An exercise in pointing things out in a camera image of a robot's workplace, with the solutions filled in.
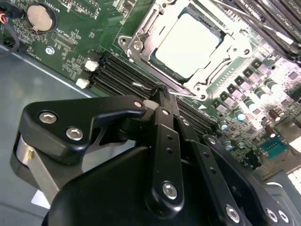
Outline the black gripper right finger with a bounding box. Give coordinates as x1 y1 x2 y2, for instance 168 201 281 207
169 96 296 226

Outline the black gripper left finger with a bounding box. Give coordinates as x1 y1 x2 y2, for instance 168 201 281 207
20 84 186 210

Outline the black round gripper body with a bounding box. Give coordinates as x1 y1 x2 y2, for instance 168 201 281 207
43 145 224 226

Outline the metal socket cover frame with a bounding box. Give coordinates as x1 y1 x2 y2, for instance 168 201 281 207
131 0 252 97

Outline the silver green CPU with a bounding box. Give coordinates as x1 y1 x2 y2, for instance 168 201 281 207
155 13 226 80

